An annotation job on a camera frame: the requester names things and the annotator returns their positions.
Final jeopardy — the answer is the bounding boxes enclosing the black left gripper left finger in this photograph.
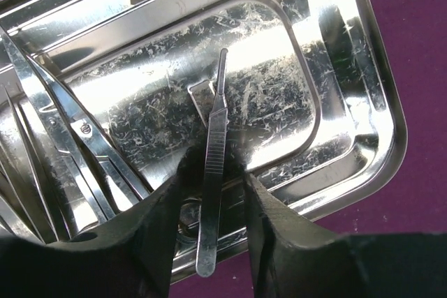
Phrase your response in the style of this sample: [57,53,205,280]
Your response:
[1,146,205,297]

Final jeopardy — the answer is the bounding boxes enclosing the stainless steel instrument tray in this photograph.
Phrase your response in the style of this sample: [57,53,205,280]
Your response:
[0,0,409,283]

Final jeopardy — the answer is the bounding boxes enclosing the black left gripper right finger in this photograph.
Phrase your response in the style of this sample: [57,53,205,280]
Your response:
[244,174,446,297]

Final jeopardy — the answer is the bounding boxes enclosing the steel scalpel handle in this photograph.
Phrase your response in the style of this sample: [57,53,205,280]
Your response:
[196,48,228,278]

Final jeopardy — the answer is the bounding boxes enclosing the steel surgical scissors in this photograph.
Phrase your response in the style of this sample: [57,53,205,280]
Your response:
[1,31,151,223]

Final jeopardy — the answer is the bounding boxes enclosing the steel forceps with rings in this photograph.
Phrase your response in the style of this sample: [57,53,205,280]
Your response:
[4,90,70,243]

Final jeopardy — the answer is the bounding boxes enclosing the purple surgical cloth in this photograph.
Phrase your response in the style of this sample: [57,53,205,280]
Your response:
[0,0,447,236]

